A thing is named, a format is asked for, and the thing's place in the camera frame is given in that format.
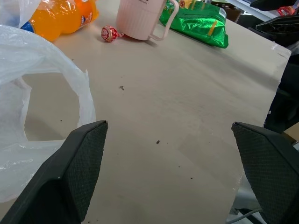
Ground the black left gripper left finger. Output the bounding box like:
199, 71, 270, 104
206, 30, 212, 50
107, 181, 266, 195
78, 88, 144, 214
0, 120, 109, 224

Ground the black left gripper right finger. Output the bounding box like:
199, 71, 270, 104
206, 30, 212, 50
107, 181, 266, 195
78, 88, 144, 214
231, 121, 299, 224

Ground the white translucent plastic bag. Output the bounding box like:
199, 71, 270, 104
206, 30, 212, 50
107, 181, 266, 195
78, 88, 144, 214
0, 0, 97, 203

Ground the black plastic crate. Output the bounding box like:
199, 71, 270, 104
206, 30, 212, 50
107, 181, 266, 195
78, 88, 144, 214
256, 15, 299, 45

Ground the red wrapped lollipop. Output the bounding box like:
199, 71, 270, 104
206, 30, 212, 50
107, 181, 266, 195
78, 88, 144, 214
100, 25, 127, 43

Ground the orange soda bottle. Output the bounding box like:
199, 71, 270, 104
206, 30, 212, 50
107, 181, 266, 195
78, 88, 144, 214
20, 0, 99, 43

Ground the red snack packet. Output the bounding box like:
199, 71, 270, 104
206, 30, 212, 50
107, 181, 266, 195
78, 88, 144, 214
277, 5, 297, 16

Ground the green snack bag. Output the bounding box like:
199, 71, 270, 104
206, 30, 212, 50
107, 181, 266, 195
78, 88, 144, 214
159, 0, 229, 49

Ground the pink ribbed plastic mug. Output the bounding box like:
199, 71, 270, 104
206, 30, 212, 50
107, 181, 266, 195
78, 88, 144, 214
115, 0, 180, 42

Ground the white cable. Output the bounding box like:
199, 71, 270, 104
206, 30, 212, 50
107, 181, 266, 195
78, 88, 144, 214
225, 208, 263, 224

